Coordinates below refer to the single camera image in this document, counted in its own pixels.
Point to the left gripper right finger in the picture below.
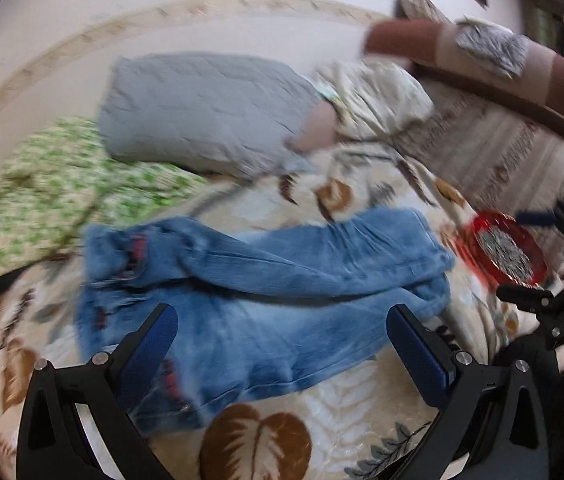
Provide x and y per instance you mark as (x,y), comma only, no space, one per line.
(491,415)

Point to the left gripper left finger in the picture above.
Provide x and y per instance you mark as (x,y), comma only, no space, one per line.
(52,443)

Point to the blue denim jeans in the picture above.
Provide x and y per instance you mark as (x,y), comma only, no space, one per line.
(260,314)

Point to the black white patterned cloth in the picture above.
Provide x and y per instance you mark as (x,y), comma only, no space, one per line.
(502,250)

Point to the red plastic basket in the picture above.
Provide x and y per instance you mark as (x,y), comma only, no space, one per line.
(494,219)

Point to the leaf pattern beige blanket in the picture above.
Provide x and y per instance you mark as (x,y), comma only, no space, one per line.
(332,430)

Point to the striped floral bedsheet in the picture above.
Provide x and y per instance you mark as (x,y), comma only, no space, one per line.
(496,158)

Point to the green floral cloth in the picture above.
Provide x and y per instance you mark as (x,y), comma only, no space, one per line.
(60,179)

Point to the grey patterned cloth on headboard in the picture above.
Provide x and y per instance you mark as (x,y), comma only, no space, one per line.
(494,47)

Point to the cream crumpled cloth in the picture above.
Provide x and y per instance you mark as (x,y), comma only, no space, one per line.
(373,98)

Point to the grey quilted pillow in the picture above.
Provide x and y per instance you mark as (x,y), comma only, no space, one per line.
(215,114)

